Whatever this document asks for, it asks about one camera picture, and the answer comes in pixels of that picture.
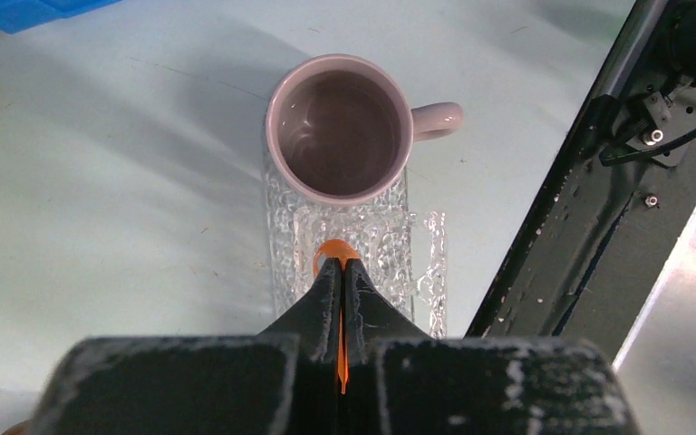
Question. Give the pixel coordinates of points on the blue plastic divided bin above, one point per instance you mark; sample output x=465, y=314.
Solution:
x=19, y=15

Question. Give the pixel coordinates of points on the clear textured oval tray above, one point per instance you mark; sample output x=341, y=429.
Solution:
x=282, y=201

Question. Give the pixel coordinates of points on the clear textured plastic box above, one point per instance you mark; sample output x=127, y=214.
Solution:
x=405, y=254

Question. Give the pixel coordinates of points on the pink mug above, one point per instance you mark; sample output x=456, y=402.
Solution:
x=340, y=130

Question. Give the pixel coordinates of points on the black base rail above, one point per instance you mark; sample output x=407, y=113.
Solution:
x=617, y=197

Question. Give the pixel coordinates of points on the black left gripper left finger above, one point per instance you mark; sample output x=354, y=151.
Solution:
x=280, y=381

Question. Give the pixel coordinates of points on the orange toothpaste tube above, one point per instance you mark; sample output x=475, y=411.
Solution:
x=337, y=264

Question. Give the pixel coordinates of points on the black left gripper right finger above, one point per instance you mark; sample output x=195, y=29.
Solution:
x=401, y=381

